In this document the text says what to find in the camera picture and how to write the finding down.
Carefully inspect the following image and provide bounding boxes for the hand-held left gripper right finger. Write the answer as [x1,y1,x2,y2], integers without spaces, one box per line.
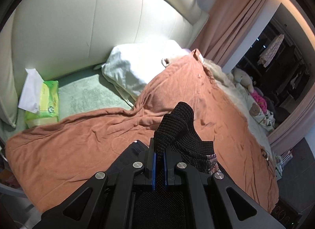
[162,146,283,229]

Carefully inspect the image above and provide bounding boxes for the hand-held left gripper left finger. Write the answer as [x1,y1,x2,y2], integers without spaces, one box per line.
[32,138,158,229]

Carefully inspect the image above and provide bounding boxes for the black shirt with floral trim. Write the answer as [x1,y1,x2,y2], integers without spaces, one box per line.
[107,101,222,229]

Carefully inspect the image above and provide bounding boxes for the dark hanging clothes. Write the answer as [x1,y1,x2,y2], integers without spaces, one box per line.
[278,44,311,101]

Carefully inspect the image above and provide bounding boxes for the brown blanket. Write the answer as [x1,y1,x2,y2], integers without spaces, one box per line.
[5,49,280,215]

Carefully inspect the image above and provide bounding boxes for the light green bed sheet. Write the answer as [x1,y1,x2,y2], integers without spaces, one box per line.
[0,68,133,136]

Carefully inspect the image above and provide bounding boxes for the white pillow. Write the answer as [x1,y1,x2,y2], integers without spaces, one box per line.
[101,39,189,98]

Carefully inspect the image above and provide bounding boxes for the bear printed quilt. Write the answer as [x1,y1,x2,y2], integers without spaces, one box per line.
[246,95,276,131]

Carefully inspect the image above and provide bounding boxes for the pink cloth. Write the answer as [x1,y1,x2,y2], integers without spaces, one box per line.
[250,89,268,113]

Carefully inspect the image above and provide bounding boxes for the white nightstand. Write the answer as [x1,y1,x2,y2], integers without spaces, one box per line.
[275,149,294,181]

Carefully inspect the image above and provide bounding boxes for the white plush toy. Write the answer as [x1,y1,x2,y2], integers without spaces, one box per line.
[233,68,255,92]

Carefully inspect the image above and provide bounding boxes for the green tissue pack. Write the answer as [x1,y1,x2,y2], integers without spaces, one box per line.
[18,68,61,128]

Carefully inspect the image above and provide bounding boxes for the floral hanging garment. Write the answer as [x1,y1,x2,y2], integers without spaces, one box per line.
[257,34,285,68]

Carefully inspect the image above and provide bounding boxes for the cream padded headboard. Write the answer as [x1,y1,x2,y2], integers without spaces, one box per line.
[0,0,209,128]

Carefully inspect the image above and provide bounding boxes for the thin black cord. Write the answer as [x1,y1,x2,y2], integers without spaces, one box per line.
[260,148,271,162]

